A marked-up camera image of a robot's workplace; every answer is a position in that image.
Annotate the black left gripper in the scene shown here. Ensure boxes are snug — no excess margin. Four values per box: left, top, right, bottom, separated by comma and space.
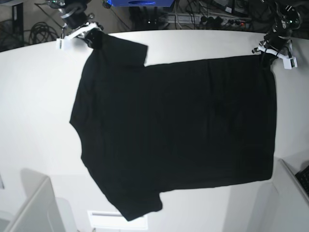
264, 29, 293, 52

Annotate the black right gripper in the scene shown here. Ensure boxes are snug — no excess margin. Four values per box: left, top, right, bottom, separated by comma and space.
60, 9, 88, 29

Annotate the black T-shirt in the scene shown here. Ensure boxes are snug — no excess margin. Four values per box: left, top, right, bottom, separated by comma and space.
70, 34, 277, 221

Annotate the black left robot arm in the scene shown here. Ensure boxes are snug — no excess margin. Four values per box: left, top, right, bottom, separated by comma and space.
260, 0, 307, 52

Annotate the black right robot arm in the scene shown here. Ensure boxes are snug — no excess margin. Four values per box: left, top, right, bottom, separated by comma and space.
45, 0, 90, 29

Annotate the blue box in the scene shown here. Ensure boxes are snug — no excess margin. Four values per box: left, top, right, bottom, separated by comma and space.
106, 0, 174, 7

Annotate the black keyboard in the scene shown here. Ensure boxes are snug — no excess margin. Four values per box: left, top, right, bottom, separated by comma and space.
295, 166, 309, 194

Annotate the grey right partition panel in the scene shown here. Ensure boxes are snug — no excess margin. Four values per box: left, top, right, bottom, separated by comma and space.
270, 159, 309, 232

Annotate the grey partition panel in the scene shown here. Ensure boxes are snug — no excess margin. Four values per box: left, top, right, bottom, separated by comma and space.
0, 169, 78, 232
270, 159, 309, 232

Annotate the grey left partition panel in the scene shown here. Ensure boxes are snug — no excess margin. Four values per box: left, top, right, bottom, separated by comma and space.
0, 169, 78, 232

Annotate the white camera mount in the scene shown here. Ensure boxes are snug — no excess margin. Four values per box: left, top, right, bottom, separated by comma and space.
252, 40, 298, 70
56, 22, 103, 50

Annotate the coiled black cable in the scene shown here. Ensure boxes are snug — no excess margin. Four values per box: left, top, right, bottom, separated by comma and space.
28, 21, 61, 45

